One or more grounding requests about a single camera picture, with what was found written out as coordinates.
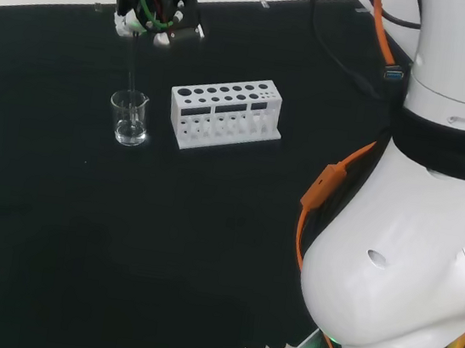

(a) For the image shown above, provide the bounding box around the thin black cable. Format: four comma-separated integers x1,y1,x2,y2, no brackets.
295,0,397,102

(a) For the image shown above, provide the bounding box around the black scalloped bench cloth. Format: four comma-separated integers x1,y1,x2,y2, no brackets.
0,0,422,348

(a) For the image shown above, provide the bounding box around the small clear glass beaker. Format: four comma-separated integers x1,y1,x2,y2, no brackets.
104,87,154,150

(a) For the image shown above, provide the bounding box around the white test tube rack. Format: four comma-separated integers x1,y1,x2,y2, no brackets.
163,67,290,163

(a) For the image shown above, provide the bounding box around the clear glass rod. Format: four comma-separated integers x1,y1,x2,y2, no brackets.
120,31,148,124

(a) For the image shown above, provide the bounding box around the orange cable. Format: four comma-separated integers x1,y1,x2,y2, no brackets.
280,0,411,348

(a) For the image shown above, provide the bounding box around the blue usb connector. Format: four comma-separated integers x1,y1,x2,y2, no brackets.
383,62,407,83

